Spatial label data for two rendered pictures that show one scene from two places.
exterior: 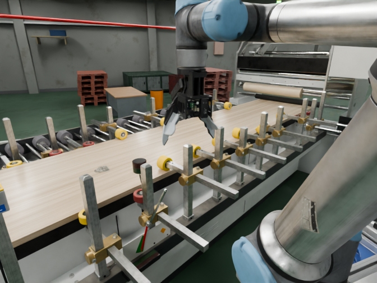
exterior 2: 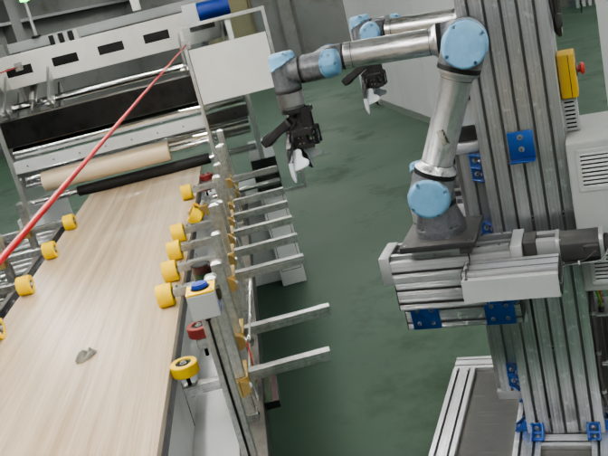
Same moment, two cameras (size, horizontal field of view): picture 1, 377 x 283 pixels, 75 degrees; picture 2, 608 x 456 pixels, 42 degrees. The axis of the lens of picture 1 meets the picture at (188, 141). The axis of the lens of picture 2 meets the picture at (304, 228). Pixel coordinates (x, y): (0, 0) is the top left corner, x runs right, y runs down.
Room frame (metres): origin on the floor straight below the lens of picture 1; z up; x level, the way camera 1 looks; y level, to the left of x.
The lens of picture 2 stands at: (-0.87, 1.59, 1.84)
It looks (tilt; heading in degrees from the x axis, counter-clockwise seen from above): 17 degrees down; 314
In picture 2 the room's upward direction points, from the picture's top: 14 degrees counter-clockwise
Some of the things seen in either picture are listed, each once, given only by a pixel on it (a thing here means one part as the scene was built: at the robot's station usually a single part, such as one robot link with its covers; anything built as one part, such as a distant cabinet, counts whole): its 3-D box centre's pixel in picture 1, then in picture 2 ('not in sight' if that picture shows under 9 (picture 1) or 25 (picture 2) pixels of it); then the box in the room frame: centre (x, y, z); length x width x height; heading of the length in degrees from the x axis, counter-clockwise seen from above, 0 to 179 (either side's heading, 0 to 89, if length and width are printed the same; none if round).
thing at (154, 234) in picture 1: (148, 240); (252, 366); (0.88, 0.18, 0.75); 0.26 x 0.01 x 0.10; 136
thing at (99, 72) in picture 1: (92, 87); not in sight; (7.67, 2.95, 0.44); 1.31 x 0.86 x 0.89; 22
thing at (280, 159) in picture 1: (248, 149); (232, 233); (1.47, -0.39, 0.95); 0.50 x 0.04 x 0.04; 46
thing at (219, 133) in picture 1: (217, 165); (230, 262); (1.28, -0.17, 0.93); 0.04 x 0.04 x 0.48; 46
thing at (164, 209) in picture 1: (152, 214); (236, 335); (0.94, 0.16, 0.85); 0.14 x 0.06 x 0.05; 136
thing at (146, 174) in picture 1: (149, 211); (235, 329); (0.92, 0.18, 0.87); 0.04 x 0.04 x 0.48; 46
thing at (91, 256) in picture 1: (104, 249); (241, 379); (0.76, 0.34, 0.82); 0.14 x 0.06 x 0.05; 136
